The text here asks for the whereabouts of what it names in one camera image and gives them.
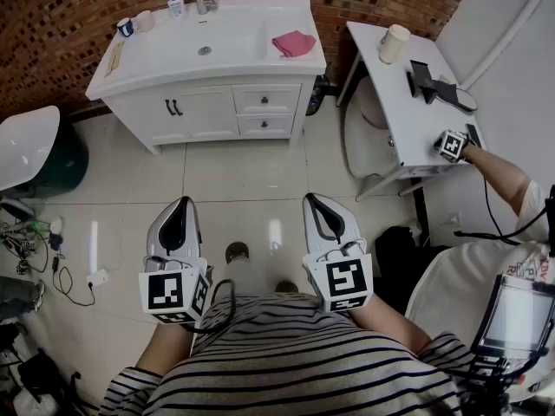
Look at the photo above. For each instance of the another person's forearm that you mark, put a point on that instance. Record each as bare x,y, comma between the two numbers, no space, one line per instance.
498,176

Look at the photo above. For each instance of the cream mug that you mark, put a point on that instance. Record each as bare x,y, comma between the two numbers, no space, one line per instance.
392,43

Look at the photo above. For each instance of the blue mug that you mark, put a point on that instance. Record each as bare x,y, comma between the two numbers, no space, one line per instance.
126,27

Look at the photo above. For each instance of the pink cloth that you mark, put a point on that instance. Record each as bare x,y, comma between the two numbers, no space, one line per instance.
292,43

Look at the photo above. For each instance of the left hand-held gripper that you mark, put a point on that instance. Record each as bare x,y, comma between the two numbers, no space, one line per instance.
165,293

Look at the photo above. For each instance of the pale pink cup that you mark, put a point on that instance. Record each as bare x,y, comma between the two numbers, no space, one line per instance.
146,20

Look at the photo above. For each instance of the black oval base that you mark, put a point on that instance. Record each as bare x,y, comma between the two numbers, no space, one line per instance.
466,100

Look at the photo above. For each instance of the black monitor screen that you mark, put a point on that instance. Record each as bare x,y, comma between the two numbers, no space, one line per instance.
516,314

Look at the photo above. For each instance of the white side table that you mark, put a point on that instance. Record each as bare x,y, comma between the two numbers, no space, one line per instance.
390,89

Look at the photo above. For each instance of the beige wooden comb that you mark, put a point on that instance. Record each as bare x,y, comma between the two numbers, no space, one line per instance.
115,58

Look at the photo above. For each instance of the person's brown shoe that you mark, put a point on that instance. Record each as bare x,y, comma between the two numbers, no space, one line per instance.
237,250
287,286

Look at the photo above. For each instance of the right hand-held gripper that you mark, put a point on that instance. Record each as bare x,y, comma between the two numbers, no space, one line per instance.
347,280

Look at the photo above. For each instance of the white toilet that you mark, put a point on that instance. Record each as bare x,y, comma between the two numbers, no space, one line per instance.
368,128

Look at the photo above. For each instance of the black camera rig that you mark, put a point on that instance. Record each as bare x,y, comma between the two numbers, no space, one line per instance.
490,379

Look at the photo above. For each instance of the dark green bin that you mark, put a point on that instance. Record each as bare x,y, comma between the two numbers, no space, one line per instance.
67,163

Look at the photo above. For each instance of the white chair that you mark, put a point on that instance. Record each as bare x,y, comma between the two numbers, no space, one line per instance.
26,145

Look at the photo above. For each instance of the black tablet stand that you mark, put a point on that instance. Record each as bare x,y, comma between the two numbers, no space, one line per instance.
427,80

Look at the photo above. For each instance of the person's striped shirt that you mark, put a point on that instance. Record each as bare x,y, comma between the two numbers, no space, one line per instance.
282,362

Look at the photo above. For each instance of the person's grey trousers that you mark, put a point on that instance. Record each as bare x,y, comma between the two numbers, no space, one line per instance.
243,277

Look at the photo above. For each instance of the black remote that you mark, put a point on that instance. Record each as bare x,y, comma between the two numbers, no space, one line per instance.
473,134

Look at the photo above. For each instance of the white pump soap bottle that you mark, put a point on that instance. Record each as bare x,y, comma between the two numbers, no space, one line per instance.
174,6

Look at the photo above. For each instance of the person's left brown shoe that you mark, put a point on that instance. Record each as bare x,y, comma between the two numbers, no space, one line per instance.
237,250

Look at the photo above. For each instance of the white power adapter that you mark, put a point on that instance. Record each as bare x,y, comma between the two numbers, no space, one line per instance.
97,277

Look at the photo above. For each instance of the person's left forearm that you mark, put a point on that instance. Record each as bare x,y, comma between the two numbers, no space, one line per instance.
167,349

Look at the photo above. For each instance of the white sink vanity cabinet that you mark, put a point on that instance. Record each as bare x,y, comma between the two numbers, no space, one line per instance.
208,41

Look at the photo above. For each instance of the person's right brown shoe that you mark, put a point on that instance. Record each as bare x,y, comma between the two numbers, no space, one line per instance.
287,286

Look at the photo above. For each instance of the chrome sink drain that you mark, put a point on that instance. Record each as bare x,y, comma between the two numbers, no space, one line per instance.
204,50

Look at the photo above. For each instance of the person's right forearm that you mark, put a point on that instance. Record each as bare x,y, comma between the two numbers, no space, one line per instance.
390,325

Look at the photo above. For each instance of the black equipment pile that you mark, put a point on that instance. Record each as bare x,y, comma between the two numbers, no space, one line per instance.
34,375

